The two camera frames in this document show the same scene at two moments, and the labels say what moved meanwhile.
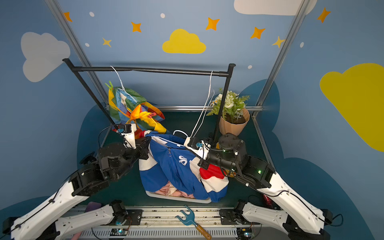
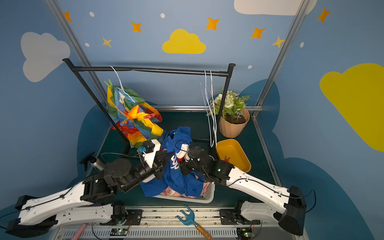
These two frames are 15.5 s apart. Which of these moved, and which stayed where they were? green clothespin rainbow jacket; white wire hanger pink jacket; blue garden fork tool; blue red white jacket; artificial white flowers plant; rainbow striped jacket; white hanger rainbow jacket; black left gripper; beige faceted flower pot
Moved: blue red white jacket; black left gripper; white wire hanger pink jacket
Stayed: green clothespin rainbow jacket; white hanger rainbow jacket; beige faceted flower pot; rainbow striped jacket; blue garden fork tool; artificial white flowers plant
